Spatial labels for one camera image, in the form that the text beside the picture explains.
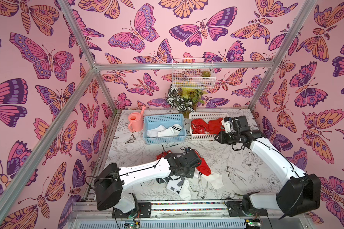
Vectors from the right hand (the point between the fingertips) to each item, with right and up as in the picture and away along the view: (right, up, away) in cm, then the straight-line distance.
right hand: (218, 136), depth 83 cm
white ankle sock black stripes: (-1, -26, 0) cm, 26 cm away
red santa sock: (-8, -19, +3) cm, 21 cm away
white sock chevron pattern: (-20, -30, -4) cm, 36 cm away
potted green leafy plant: (-19, +23, +10) cm, 31 cm away
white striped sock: (-41, +1, +21) cm, 46 cm away
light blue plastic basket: (-31, +10, +26) cm, 42 cm away
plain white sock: (-29, +1, +19) cm, 35 cm away
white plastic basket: (-2, +12, +27) cm, 29 cm away
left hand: (-16, -18, -6) cm, 25 cm away
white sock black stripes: (-24, +3, +23) cm, 33 cm away
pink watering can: (-53, +9, +17) cm, 56 cm away
